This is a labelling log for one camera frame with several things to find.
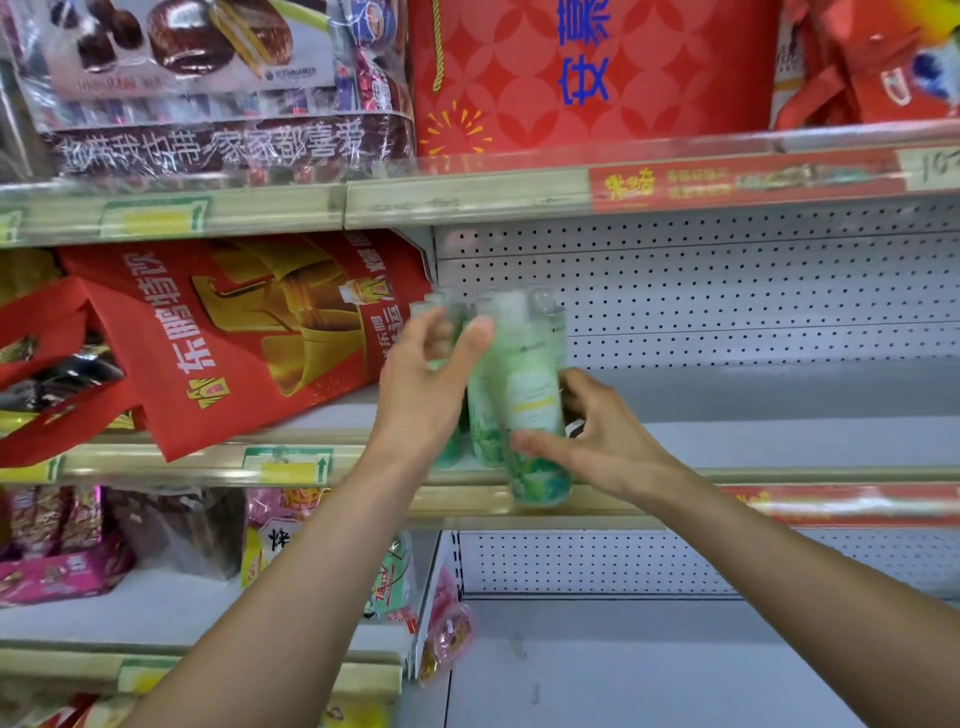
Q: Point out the person's right hand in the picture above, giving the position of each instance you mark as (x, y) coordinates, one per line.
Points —
(607, 450)

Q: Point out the person's left hand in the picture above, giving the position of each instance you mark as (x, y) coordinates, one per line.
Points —
(416, 405)

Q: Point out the person's right thumb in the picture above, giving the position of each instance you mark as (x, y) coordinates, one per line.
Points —
(544, 448)

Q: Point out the person's left thumb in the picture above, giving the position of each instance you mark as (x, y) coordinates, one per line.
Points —
(471, 346)

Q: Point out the green floral label bottle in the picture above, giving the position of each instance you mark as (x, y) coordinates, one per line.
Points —
(450, 442)
(534, 375)
(484, 420)

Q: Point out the person's right forearm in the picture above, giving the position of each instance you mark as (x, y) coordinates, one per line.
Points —
(810, 607)

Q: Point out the person's left forearm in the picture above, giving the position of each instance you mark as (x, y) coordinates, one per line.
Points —
(285, 592)

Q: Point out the white perforated shelf back panel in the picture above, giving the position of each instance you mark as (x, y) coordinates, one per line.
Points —
(750, 285)
(675, 559)

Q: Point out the green white snack packet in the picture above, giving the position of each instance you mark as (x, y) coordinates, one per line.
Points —
(394, 581)

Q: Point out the hanging pink snack packet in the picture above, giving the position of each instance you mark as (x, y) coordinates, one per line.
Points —
(446, 630)

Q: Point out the green yellow price tag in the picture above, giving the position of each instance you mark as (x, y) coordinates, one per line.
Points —
(289, 465)
(146, 675)
(154, 217)

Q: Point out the red drink tote bag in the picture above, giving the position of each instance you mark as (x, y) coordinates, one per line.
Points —
(240, 337)

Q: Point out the pink yellow snack packet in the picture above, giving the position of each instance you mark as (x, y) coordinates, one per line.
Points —
(274, 532)

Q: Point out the red promotion label strip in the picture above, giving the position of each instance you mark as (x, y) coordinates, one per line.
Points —
(840, 504)
(742, 180)

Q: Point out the red patterned gift box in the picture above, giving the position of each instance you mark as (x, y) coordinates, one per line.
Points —
(600, 67)

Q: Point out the dark clear plastic snack bag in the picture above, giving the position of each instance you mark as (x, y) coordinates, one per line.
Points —
(180, 529)

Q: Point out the clear chocolate pie gift bag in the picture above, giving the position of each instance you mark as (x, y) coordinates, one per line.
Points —
(217, 82)

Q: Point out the pink snack gift pack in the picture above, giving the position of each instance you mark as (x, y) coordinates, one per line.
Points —
(56, 547)

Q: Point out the white handwritten price tag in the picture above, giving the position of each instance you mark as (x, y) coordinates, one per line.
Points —
(930, 166)

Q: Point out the beige metal shelf rail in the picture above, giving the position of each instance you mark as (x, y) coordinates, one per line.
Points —
(75, 664)
(187, 469)
(465, 191)

